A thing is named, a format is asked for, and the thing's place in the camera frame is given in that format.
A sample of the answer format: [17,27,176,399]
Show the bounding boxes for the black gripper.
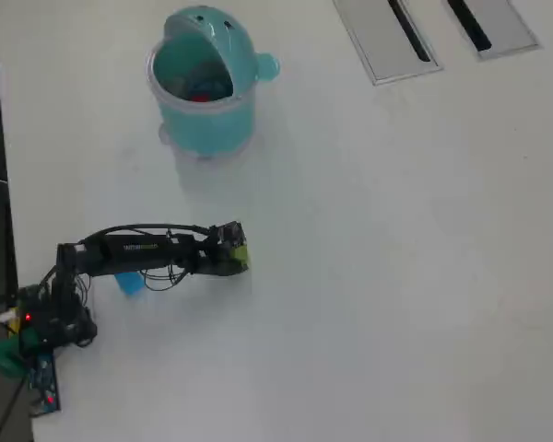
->
[183,232,251,277]

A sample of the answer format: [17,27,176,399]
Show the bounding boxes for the green cube block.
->
[228,241,253,273]

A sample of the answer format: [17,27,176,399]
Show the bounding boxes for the blue cube block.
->
[114,271,146,297]

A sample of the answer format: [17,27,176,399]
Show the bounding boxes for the teal whale-shaped bin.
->
[145,5,282,163]

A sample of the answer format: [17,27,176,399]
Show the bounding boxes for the blue circuit board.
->
[27,352,62,418]

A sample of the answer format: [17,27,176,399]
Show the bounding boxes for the green table clamp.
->
[0,338,36,378]

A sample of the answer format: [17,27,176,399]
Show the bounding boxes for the dark power cable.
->
[0,377,29,442]

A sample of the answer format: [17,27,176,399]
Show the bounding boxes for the silver desk cable grommet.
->
[435,0,544,64]
[332,0,444,87]

